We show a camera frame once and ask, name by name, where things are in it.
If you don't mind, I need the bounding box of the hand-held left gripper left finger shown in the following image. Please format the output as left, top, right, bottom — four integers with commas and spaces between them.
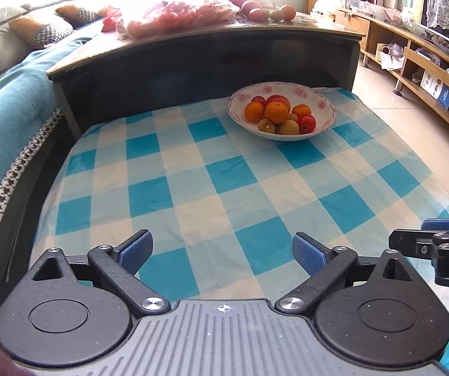
32, 228, 171, 316

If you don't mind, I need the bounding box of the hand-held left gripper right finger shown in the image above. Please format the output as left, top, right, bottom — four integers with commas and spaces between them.
275, 231, 415, 316

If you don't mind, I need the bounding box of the small red tomato with stem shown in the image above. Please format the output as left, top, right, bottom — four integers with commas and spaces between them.
298, 115, 317, 133

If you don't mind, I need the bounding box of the white floral bowl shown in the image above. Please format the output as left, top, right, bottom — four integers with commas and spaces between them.
226, 81, 337, 142

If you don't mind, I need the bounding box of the large red tomato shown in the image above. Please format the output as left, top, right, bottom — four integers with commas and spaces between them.
266, 95, 291, 109

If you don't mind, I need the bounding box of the blue white checked tablecloth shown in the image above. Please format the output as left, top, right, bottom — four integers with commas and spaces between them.
29, 84, 449, 374

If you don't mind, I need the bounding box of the white box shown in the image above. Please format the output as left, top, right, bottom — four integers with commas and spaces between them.
421, 71, 444, 98

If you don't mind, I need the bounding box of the wooden media shelf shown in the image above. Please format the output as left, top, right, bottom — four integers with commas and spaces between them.
334, 8, 449, 153

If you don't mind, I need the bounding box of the white plastic bag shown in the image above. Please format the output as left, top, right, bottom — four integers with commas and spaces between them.
377, 43, 405, 71

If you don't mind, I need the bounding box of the dark coffee table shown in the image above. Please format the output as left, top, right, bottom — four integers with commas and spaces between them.
46, 12, 366, 142

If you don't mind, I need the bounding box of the red plastic bag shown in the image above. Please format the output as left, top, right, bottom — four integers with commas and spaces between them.
102, 10, 125, 32

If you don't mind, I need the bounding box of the orange houndstooth pillow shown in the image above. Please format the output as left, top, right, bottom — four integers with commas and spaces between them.
55, 4, 111, 24
8, 13, 75, 50

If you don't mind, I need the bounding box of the clear bag of pink fruit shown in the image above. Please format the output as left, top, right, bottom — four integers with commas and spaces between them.
117, 0, 237, 40

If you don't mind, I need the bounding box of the dark red fruit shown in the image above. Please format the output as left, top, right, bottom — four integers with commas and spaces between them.
234, 0, 262, 16

